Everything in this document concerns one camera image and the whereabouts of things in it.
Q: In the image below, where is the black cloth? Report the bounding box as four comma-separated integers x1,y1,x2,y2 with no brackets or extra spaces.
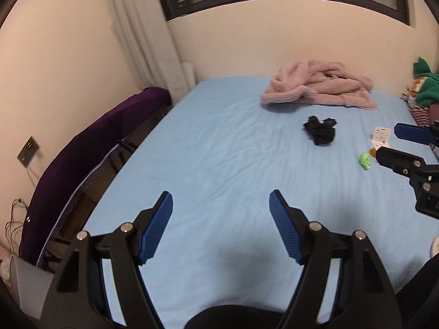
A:
303,117,337,145

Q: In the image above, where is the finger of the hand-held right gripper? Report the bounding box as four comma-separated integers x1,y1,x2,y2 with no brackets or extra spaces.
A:
375,147,433,192
394,123,439,160

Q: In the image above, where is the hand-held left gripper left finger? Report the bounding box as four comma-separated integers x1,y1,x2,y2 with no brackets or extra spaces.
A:
40,191,174,329

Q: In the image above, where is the metal wall outlet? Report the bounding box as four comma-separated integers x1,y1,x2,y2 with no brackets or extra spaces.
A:
17,136,40,168

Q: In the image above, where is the striped duvet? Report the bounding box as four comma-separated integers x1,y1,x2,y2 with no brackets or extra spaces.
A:
401,89,439,127

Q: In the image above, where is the white curtain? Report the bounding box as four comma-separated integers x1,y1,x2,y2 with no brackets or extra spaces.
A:
106,0,193,100

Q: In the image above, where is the mauve fleece blanket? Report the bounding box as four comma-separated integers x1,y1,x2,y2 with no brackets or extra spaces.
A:
260,60,379,111

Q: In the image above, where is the green towel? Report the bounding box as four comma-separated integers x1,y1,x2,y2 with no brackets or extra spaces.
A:
412,58,439,107

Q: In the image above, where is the white board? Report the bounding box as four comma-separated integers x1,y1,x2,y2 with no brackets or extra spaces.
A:
9,255,52,319

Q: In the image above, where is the purple cloth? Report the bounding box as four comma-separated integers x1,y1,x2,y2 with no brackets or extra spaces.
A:
19,87,172,268

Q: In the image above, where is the white instruction leaflet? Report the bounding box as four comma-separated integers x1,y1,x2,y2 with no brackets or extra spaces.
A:
370,127,392,151

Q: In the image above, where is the black cable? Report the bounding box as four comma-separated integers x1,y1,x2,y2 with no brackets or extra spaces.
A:
4,197,30,247

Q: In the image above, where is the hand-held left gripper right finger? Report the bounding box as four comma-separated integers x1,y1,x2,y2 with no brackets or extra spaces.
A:
268,189,403,329

